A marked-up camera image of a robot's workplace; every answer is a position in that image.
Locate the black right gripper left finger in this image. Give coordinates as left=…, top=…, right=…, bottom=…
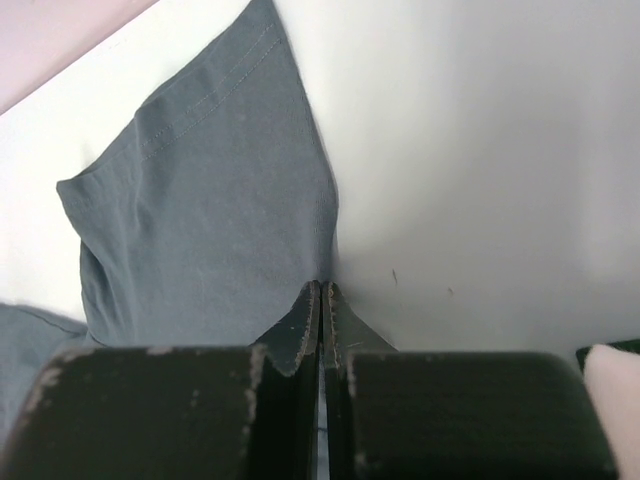
left=1, top=281, right=320, bottom=479

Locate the grey blue t shirt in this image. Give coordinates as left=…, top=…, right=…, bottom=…
left=1, top=1, right=337, bottom=432

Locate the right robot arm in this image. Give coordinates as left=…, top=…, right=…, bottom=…
left=1, top=281, right=639, bottom=479

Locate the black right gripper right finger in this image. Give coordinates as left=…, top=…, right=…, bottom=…
left=322, top=282, right=619, bottom=479

